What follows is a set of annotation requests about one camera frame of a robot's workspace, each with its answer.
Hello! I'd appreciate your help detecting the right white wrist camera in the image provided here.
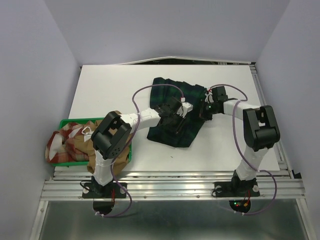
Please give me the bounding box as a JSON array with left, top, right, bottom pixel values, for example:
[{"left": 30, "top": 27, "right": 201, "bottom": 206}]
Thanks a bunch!
[{"left": 204, "top": 90, "right": 214, "bottom": 104}]

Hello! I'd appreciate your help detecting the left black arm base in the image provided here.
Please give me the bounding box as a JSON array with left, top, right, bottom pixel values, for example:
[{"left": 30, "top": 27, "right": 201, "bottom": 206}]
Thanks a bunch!
[{"left": 80, "top": 181, "right": 127, "bottom": 199}]

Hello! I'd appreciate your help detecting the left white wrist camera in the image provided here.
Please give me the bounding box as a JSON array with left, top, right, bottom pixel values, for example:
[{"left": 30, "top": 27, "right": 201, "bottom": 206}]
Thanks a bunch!
[{"left": 177, "top": 97, "right": 193, "bottom": 118}]

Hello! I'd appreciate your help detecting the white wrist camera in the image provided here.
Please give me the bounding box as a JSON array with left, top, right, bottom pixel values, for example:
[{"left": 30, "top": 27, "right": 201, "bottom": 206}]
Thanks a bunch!
[
  {"left": 204, "top": 90, "right": 214, "bottom": 104},
  {"left": 177, "top": 97, "right": 193, "bottom": 118}
]

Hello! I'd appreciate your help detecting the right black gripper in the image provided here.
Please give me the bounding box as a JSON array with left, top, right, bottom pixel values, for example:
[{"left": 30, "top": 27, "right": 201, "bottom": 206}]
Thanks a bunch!
[{"left": 191, "top": 99, "right": 219, "bottom": 121}]

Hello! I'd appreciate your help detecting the tan brown skirt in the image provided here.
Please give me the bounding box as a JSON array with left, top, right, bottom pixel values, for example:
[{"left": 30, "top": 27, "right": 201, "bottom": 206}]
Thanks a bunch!
[{"left": 75, "top": 118, "right": 130, "bottom": 176}]

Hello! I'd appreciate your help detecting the green plastic tray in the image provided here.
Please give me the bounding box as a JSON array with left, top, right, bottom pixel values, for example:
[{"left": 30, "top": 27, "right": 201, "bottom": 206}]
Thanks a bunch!
[{"left": 51, "top": 117, "right": 134, "bottom": 168}]

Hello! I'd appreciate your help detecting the red white plaid skirt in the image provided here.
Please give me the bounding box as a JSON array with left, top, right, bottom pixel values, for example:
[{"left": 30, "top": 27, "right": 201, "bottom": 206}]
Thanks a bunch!
[{"left": 44, "top": 120, "right": 97, "bottom": 165}]

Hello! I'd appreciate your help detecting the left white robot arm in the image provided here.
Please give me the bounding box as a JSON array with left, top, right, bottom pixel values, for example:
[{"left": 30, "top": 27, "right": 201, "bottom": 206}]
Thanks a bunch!
[{"left": 89, "top": 97, "right": 193, "bottom": 197}]

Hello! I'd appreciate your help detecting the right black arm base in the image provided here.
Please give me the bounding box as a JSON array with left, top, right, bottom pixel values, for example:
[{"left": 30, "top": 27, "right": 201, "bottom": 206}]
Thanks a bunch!
[{"left": 211, "top": 181, "right": 261, "bottom": 198}]

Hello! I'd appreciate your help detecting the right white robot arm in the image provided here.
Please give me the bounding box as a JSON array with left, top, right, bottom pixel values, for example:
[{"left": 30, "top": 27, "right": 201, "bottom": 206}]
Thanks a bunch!
[{"left": 199, "top": 84, "right": 281, "bottom": 198}]

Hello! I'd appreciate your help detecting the dark green plaid skirt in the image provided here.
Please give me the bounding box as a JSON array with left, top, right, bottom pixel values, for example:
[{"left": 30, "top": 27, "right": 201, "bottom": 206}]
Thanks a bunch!
[{"left": 146, "top": 76, "right": 208, "bottom": 149}]

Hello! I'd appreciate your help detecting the aluminium frame rail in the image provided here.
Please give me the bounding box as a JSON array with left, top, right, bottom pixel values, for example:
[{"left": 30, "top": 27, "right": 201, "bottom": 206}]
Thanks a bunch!
[{"left": 39, "top": 149, "right": 307, "bottom": 203}]

